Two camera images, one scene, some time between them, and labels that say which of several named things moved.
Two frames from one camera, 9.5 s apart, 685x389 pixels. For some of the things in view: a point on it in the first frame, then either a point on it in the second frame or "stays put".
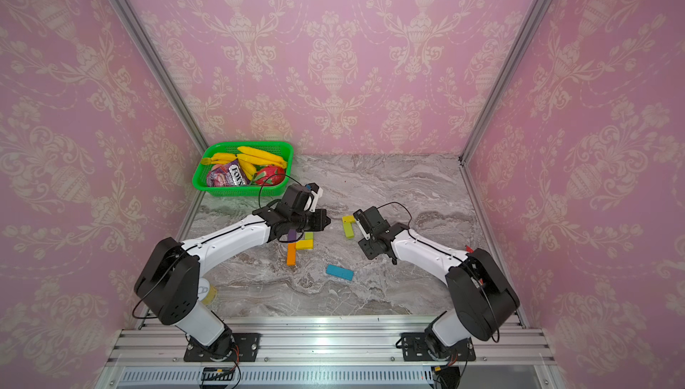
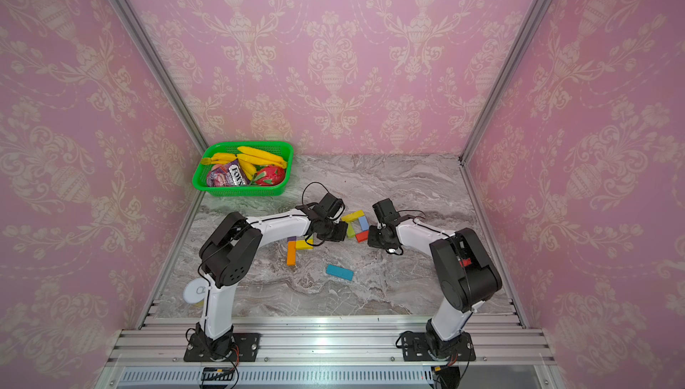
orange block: [291, 253] stays put
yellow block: [304, 244] stays put
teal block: [340, 272] stays put
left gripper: [320, 224] to [342, 235]
